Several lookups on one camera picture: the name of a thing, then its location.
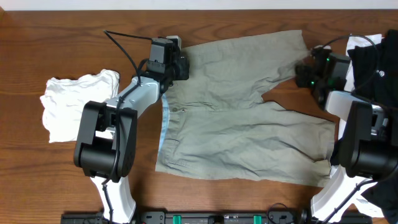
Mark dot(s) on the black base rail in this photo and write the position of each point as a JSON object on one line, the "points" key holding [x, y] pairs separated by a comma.
{"points": [[277, 214]]}

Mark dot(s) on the khaki green shorts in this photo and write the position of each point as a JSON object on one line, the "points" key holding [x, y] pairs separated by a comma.
{"points": [[216, 125]]}

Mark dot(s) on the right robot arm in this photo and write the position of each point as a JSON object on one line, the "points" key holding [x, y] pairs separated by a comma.
{"points": [[341, 191]]}

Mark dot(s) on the black garment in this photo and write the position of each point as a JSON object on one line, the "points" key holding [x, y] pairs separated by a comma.
{"points": [[376, 74]]}

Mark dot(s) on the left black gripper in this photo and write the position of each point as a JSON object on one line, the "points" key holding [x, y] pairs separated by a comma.
{"points": [[181, 66]]}

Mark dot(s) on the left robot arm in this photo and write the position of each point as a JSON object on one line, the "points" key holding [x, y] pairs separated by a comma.
{"points": [[106, 142]]}

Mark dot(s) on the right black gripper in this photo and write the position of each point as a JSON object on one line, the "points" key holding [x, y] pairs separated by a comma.
{"points": [[303, 75]]}

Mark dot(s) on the folded white t-shirt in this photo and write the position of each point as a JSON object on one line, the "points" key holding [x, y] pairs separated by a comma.
{"points": [[64, 100]]}

